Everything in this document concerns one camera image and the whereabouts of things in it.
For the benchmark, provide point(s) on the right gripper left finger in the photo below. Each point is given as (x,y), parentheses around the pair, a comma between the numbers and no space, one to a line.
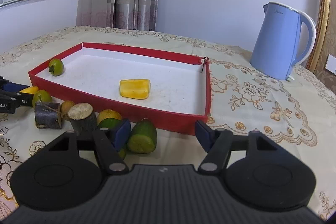
(107,145)

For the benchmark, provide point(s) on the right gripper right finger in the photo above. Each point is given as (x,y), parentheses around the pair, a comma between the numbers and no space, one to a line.
(217,145)

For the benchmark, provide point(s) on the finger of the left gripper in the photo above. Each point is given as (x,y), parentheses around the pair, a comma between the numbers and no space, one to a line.
(7,86)
(9,104)

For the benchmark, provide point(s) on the yellow rounded fruit piece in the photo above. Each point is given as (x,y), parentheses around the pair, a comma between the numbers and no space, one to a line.
(30,90)

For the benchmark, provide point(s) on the green lime fruit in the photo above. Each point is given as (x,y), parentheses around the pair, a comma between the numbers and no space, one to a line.
(41,96)

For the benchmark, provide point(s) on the green cucumber piece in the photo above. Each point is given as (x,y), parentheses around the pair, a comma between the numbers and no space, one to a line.
(143,137)
(122,153)

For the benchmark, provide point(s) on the dark eggplant piece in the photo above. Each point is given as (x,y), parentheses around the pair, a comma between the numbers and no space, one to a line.
(48,116)

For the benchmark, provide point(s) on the yellow green fruit piece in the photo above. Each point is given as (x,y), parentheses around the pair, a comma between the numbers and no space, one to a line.
(108,118)

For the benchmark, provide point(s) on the small green tomato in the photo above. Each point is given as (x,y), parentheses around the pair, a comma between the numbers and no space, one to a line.
(56,67)

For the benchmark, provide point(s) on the small yellow-brown fruit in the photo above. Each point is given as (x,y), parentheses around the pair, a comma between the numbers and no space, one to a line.
(64,109)

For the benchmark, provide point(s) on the yellow fruit chunk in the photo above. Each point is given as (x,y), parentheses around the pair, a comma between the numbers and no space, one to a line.
(138,89)

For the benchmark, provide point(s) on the red shallow cardboard box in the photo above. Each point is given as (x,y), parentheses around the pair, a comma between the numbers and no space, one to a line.
(172,90)

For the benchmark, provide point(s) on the cream embroidered tablecloth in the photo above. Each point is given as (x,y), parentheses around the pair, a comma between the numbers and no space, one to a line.
(299,115)

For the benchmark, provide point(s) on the blue electric kettle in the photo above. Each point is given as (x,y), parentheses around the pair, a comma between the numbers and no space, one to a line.
(275,51)

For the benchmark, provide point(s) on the white wall socket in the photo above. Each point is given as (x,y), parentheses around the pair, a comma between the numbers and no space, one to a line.
(331,64)

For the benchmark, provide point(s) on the gold mirror frame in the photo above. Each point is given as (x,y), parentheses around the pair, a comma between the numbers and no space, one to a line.
(324,43)

